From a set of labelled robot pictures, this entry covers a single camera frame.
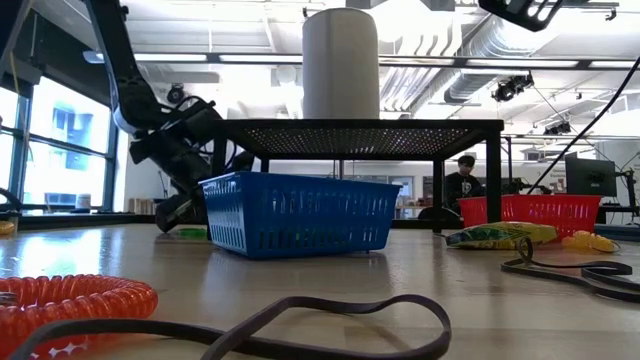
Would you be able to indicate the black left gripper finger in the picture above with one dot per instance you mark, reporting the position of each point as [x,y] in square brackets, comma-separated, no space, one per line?
[180,212]

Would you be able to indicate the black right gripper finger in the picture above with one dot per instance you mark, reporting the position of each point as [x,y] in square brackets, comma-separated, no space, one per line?
[526,21]

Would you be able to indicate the black perforated metal riser stand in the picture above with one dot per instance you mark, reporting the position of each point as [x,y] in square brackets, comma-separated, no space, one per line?
[360,125]

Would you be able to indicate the green yellow snack packet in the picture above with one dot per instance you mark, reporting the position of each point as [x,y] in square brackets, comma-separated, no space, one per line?
[500,235]

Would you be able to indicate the black rubber band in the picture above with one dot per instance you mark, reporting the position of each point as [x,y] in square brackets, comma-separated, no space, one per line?
[115,326]
[605,273]

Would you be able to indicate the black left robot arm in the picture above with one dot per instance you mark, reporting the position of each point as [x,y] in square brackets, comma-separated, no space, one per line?
[117,65]

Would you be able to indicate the black office chair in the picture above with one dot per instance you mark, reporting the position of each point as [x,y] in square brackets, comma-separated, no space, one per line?
[450,217]

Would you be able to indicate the wooden boxes row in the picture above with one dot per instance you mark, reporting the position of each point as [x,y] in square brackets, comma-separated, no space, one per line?
[142,206]

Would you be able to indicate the black round ceiling spotlight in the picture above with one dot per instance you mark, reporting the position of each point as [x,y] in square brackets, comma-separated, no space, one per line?
[176,93]

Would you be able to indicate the black ceiling spotlight cluster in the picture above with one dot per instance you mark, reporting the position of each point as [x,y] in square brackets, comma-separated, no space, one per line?
[507,90]

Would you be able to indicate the large dark-framed window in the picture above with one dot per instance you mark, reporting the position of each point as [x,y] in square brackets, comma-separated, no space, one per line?
[65,165]

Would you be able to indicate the small black ceiling spotlight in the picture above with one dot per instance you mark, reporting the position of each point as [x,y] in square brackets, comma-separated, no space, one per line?
[557,129]

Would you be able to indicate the orange spiral coil band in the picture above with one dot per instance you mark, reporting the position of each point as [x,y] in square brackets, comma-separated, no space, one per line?
[100,300]

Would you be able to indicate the blue plastic basket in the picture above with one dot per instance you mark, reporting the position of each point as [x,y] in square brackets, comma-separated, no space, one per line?
[300,215]

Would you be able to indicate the long ceiling light bar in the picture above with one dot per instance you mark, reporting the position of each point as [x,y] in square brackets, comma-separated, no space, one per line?
[250,58]

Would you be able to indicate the black computer monitor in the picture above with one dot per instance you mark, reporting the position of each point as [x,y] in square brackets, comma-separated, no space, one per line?
[590,177]

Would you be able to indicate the person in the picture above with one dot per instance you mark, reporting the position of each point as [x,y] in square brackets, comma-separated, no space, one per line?
[465,180]

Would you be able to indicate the yellow spiral coil band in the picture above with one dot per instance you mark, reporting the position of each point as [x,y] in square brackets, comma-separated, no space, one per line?
[590,242]
[6,228]

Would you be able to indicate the white translucent cylinder container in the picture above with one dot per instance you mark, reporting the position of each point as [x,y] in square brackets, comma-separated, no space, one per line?
[340,65]

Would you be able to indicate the red plastic basket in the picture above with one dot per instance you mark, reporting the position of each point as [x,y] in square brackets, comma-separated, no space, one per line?
[540,215]

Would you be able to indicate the black aluminium table frame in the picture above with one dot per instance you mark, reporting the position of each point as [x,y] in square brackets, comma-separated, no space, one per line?
[75,218]

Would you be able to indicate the black metal rack frame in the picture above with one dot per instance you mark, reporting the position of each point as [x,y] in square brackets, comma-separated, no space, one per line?
[509,165]

